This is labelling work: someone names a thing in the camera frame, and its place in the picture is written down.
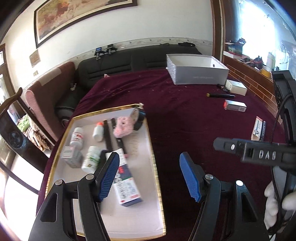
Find white blue medicine box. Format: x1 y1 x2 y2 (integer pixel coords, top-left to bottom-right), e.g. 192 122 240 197
113 148 142 207

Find white gloved hand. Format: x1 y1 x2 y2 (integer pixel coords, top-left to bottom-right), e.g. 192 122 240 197
264 180 296 230

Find long white orange medicine box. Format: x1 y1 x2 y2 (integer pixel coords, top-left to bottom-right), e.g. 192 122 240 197
251 116 263 141

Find black marker beside box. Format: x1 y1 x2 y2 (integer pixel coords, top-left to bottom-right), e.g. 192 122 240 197
259 121 266 142

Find grey medicine box red ends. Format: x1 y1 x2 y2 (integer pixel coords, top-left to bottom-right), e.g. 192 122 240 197
223 100 247 112

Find maroon bed cover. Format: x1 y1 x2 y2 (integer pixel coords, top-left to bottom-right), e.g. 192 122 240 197
43 70 285 240

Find black marker orange cap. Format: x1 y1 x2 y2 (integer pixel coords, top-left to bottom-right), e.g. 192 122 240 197
206 93 235 98

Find small white cardboard box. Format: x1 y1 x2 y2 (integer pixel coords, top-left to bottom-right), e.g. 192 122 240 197
225 79 247 96

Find black gold lipstick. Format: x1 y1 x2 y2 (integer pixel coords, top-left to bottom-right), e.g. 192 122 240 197
216 84 230 93

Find wooden brick-pattern cabinet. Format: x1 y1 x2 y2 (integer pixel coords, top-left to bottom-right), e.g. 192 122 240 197
222 56 278 116

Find white bottle green label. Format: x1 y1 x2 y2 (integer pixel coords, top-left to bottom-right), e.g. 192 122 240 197
81 146 102 173

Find gold-rimmed white tray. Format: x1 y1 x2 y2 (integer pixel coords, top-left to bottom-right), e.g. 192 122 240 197
47 103 166 240

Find white bottle pink label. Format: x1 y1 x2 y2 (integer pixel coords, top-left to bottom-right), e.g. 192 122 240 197
70 127 84 150

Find large grey shoe box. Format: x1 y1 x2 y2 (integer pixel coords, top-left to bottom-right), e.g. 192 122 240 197
166 54 229 85

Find small white bottle orange cap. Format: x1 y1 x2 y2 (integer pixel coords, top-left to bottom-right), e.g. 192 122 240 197
92 122 104 142

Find black marker in tray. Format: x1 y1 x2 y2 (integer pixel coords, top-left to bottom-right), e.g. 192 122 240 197
103 120 113 152

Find round tape roll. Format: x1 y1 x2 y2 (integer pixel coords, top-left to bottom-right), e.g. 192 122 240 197
130 108 146 131

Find black marker pink cap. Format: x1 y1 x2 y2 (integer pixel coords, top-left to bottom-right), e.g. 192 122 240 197
111 118 128 158

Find pink fluffy item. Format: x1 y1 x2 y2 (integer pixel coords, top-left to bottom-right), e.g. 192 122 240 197
113 116 135 138

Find maroon armchair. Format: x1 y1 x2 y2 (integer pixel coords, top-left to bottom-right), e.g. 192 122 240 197
25 62 75 141

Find black sofa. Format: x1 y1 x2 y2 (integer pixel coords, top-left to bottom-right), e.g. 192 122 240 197
55 42 201 127

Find black clips on sofa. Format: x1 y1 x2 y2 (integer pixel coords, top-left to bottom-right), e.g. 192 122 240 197
94 44 117 60

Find black braided cable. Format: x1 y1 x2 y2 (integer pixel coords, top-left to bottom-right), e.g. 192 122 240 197
265 93 295 235

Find framed wall painting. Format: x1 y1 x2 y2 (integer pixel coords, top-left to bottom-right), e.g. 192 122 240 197
34 0 137 48

